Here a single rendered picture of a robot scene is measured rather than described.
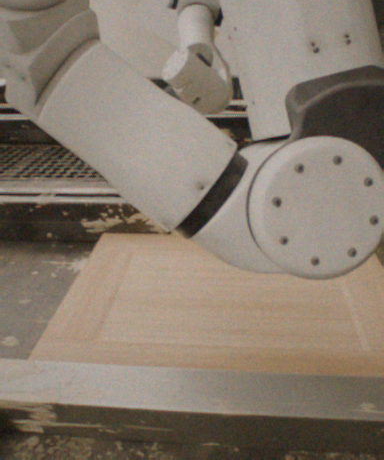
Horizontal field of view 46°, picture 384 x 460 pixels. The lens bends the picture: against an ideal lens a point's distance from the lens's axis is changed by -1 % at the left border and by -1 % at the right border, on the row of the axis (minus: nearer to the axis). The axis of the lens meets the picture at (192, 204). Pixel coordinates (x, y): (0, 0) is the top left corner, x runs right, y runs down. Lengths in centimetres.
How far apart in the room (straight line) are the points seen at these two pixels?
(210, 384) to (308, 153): 25
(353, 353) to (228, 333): 13
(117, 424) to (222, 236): 22
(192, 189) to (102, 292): 36
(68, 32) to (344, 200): 17
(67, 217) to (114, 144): 50
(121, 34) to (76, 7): 595
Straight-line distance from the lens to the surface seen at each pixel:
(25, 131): 141
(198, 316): 55
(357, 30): 29
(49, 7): 27
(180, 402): 42
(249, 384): 43
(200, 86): 80
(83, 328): 55
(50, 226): 77
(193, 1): 100
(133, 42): 620
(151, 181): 26
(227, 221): 26
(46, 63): 27
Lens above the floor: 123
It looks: 7 degrees down
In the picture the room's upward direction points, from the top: 59 degrees counter-clockwise
